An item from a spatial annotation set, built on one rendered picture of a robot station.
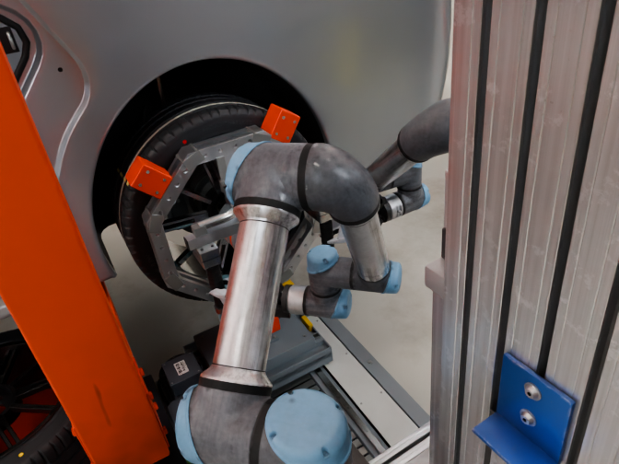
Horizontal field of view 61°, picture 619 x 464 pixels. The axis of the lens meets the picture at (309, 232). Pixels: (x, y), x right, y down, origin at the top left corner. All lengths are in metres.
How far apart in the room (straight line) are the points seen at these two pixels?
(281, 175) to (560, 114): 0.54
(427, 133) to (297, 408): 0.65
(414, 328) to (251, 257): 1.63
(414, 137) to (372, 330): 1.37
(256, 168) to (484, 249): 0.48
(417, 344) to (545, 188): 1.94
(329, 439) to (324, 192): 0.37
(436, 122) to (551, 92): 0.76
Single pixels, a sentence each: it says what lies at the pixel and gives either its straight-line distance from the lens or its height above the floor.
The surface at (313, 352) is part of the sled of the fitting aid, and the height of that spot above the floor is 0.15.
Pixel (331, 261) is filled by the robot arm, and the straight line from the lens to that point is 1.20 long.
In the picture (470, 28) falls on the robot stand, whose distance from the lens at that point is 0.44.
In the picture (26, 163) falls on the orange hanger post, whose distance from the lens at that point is 0.99.
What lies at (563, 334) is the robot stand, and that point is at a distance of 0.49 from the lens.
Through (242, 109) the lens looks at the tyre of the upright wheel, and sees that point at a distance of 1.57.
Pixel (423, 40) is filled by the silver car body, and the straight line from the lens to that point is 1.95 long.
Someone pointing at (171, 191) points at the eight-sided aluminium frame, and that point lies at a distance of 1.47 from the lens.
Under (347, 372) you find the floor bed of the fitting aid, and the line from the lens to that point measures 2.13.
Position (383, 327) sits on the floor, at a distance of 2.41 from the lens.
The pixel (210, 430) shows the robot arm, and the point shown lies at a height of 1.03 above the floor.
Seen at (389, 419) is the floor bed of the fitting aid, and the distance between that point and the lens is 1.99.
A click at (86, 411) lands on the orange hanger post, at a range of 1.30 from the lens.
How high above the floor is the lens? 1.66
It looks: 33 degrees down
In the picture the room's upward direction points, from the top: 8 degrees counter-clockwise
